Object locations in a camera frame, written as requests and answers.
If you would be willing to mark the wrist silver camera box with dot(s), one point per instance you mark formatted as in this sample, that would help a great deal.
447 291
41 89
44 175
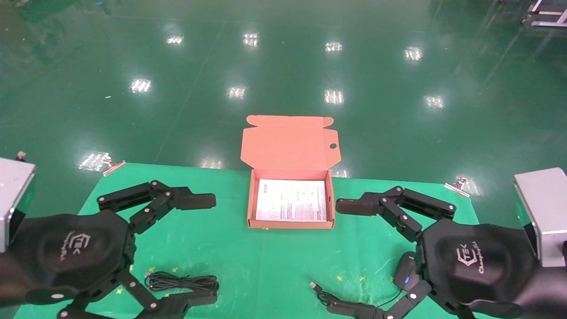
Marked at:
13 195
542 208

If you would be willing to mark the white printed instruction sheet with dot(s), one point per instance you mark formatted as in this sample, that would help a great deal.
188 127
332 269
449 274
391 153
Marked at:
290 199

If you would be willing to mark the open brown cardboard box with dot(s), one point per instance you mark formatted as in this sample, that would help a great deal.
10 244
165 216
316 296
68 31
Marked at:
288 146

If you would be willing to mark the silver binder clip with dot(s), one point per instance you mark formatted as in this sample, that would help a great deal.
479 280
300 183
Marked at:
114 168
458 186

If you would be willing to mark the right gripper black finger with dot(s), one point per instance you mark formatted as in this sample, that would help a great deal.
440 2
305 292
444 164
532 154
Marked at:
354 207

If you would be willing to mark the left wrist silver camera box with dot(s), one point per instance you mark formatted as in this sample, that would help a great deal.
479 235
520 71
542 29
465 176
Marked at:
13 195

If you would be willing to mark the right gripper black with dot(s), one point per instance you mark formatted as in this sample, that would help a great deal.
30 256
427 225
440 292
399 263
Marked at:
478 261

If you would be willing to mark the green table cloth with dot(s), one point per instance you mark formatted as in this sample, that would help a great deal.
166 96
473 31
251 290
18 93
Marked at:
266 257

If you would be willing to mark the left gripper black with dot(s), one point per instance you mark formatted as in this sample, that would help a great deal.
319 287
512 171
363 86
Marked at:
66 252

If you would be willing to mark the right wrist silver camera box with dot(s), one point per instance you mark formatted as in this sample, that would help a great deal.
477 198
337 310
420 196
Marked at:
542 208

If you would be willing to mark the white metal rack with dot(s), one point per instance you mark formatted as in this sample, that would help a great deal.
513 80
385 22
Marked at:
547 15

